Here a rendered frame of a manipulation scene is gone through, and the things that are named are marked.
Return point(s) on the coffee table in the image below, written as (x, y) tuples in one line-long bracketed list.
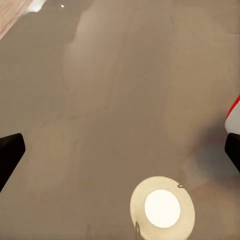
[(122, 106)]

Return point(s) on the radio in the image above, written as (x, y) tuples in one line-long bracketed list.
[(232, 123)]

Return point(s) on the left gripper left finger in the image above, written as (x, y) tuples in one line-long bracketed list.
[(12, 149)]

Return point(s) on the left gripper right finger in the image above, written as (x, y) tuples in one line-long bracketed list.
[(232, 148)]

